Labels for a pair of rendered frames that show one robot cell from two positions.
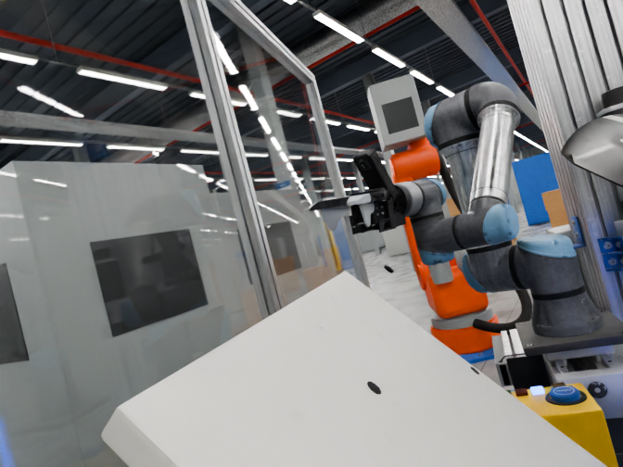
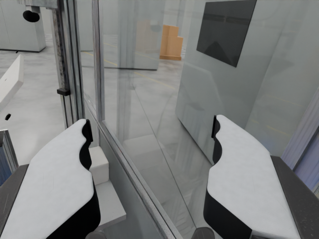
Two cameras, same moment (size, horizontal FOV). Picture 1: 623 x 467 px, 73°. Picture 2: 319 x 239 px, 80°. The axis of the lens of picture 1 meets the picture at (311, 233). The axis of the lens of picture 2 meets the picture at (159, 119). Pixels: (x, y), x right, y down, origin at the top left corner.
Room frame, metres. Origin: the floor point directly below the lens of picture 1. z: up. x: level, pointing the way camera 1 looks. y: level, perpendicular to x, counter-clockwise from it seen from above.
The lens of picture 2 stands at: (0.83, -0.13, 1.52)
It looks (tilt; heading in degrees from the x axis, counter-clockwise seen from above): 28 degrees down; 127
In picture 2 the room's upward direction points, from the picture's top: 8 degrees clockwise
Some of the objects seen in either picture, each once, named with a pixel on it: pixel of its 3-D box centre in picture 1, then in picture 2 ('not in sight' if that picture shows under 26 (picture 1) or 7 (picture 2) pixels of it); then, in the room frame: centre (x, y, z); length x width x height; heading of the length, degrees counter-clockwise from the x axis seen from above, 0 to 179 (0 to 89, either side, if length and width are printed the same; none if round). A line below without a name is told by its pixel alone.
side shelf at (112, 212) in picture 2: not in sight; (81, 192); (0.29, 0.12, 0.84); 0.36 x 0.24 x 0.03; 162
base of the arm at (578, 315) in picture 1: (562, 307); not in sight; (1.05, -0.55, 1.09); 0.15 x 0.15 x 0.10
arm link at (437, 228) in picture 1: (438, 237); not in sight; (0.95, -0.27, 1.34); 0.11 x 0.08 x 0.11; 43
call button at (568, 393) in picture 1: (565, 395); not in sight; (0.65, -0.31, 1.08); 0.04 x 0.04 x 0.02
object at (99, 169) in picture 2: not in sight; (84, 165); (0.23, 0.18, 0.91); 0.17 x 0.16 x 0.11; 72
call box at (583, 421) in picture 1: (541, 433); not in sight; (0.66, -0.27, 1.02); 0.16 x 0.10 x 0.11; 72
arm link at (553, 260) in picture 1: (546, 261); not in sight; (1.05, -0.54, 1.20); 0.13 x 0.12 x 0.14; 43
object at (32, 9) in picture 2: not in sight; (31, 13); (0.06, 0.13, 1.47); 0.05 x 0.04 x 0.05; 107
